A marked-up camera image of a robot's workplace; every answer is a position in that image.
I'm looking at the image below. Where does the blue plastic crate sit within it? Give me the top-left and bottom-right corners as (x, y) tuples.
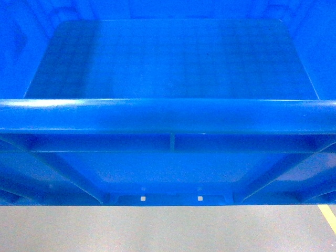
(1, 1), (335, 206)

